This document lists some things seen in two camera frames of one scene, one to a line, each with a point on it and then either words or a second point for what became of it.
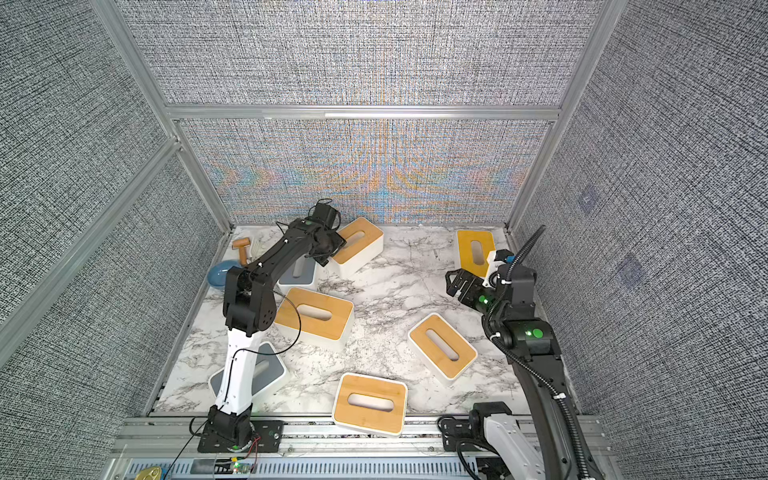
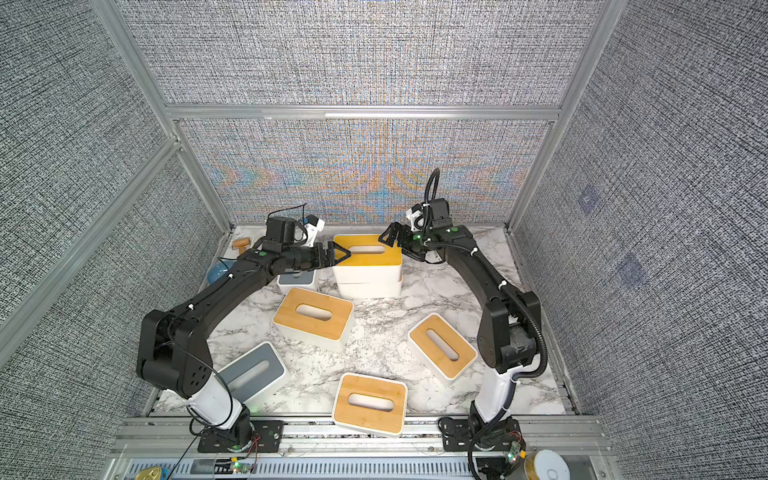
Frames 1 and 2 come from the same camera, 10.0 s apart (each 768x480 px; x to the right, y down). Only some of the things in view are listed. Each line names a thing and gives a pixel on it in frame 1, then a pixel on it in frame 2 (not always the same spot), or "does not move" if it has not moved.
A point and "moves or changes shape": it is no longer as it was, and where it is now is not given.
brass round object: [150, 473] does not move
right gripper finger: [458, 282] -> [392, 231]
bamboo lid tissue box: [315, 318] does not move
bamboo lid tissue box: [364, 240] -> [370, 290]
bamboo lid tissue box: [370, 404] does not move
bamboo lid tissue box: [442, 348] does not move
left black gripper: [339, 241] -> [331, 255]
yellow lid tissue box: [474, 250] moves or changes shape
